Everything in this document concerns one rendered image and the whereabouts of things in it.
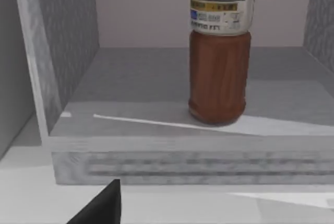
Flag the brown tea bottle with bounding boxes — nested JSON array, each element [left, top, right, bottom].
[[188, 0, 258, 126]]

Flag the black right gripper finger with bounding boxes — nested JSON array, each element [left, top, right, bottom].
[[66, 179, 123, 224]]

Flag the grey open cabinet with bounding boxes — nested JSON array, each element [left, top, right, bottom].
[[11, 0, 334, 185]]

